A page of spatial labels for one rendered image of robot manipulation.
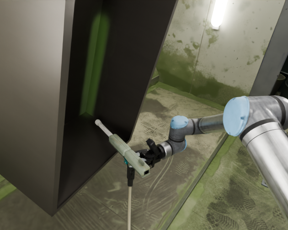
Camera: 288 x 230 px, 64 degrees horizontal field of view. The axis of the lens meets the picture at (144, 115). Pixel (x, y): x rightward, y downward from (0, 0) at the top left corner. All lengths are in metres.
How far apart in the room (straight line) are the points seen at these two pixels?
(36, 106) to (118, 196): 1.08
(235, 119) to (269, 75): 1.92
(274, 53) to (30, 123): 2.23
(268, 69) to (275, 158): 1.98
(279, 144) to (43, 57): 0.61
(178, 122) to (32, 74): 0.79
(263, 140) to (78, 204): 1.23
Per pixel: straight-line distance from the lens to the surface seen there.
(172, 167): 1.87
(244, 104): 0.71
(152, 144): 1.15
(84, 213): 1.58
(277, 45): 2.54
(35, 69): 0.63
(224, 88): 2.75
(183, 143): 1.32
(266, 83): 2.64
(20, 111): 0.78
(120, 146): 1.17
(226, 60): 2.66
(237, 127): 0.71
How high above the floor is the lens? 1.35
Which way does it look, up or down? 33 degrees down
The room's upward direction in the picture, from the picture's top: 6 degrees clockwise
